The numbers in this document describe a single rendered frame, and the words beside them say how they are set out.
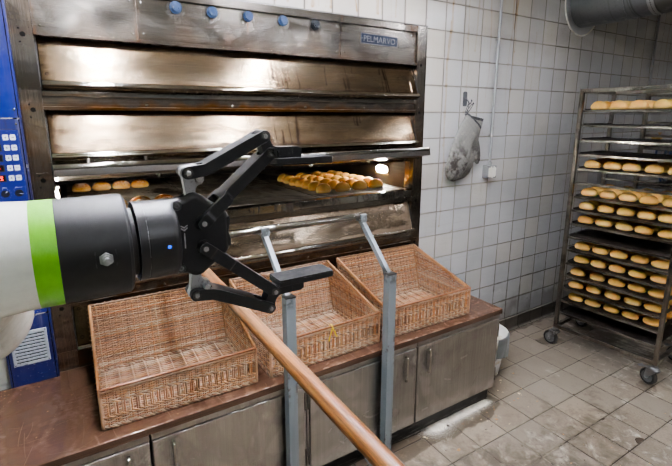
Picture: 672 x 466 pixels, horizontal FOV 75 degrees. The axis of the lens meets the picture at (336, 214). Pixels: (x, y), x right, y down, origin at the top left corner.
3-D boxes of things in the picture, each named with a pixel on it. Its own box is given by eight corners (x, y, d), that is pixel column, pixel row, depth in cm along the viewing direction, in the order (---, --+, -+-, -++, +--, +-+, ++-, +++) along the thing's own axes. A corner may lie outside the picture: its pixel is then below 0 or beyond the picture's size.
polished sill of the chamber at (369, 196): (61, 234, 178) (60, 225, 177) (405, 194, 270) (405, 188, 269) (61, 238, 173) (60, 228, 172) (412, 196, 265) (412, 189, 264)
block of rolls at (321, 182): (275, 181, 298) (274, 173, 297) (335, 176, 322) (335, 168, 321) (319, 194, 247) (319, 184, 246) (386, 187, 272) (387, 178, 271)
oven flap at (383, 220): (70, 291, 177) (63, 241, 179) (410, 232, 268) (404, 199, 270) (69, 291, 174) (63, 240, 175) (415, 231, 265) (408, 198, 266)
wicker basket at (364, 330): (229, 331, 216) (226, 278, 210) (327, 305, 245) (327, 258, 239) (269, 380, 175) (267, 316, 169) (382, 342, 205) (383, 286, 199)
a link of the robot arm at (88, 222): (67, 324, 35) (51, 210, 33) (64, 279, 45) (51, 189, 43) (149, 307, 38) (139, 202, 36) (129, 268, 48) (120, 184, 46)
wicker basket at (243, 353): (93, 365, 187) (85, 304, 181) (224, 332, 215) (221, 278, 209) (99, 434, 146) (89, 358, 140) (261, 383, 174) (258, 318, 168)
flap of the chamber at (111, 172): (53, 177, 155) (55, 181, 172) (430, 155, 247) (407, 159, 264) (52, 170, 155) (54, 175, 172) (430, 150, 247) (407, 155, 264)
